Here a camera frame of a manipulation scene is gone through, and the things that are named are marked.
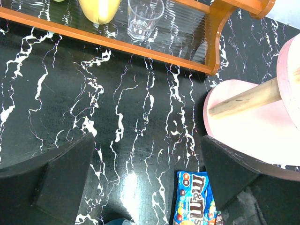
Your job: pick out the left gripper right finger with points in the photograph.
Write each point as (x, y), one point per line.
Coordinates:
(248, 191)

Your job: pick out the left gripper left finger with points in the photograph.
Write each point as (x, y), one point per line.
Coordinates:
(46, 189)

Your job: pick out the blue candy bag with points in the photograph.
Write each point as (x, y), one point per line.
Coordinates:
(191, 198)
(211, 215)

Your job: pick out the pink three-tier shelf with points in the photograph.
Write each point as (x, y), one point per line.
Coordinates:
(260, 120)

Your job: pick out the clear glass bottom shelf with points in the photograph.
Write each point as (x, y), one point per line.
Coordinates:
(142, 17)

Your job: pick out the orange wooden cup rack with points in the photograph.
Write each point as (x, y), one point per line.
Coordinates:
(188, 33)

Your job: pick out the yellow mug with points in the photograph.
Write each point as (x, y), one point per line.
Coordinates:
(99, 11)

